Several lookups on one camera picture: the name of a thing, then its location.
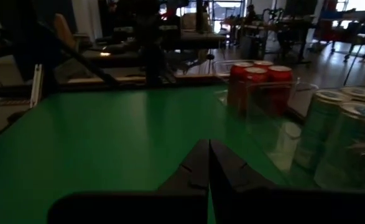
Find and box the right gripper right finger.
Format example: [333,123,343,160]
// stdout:
[210,139,365,224]

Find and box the black office desk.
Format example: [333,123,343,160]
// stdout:
[82,29,228,68]

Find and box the tan office chair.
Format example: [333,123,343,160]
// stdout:
[52,12,91,54]

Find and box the green table mat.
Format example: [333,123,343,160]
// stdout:
[0,85,326,224]

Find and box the black metal rig frame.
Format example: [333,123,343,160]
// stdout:
[0,18,226,108]

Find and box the clear plastic bin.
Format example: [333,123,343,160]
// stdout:
[247,83,365,190]
[211,58,320,125]

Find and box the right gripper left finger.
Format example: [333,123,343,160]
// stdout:
[47,139,210,224]

